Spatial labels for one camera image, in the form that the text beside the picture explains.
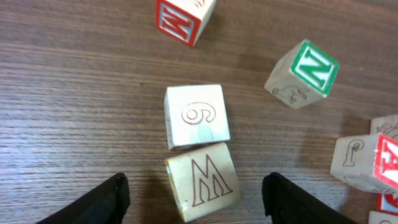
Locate green N wooden block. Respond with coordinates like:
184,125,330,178
264,39,340,109

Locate red-sided block top left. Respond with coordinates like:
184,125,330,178
155,0,217,47

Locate red M wooden block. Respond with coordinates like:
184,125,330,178
377,193,398,216

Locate red A wooden block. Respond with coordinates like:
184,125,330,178
330,134,397,194

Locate centre picture wooden block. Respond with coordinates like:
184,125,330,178
368,211,398,224

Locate blue-sided wooden block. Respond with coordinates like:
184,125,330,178
369,114,398,141

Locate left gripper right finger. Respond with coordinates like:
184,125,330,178
262,172,356,224

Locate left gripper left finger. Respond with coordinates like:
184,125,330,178
37,172,131,224

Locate block with number six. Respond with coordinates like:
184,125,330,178
164,84,231,150

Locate wooden block letter M outline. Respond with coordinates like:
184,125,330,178
165,142,243,222

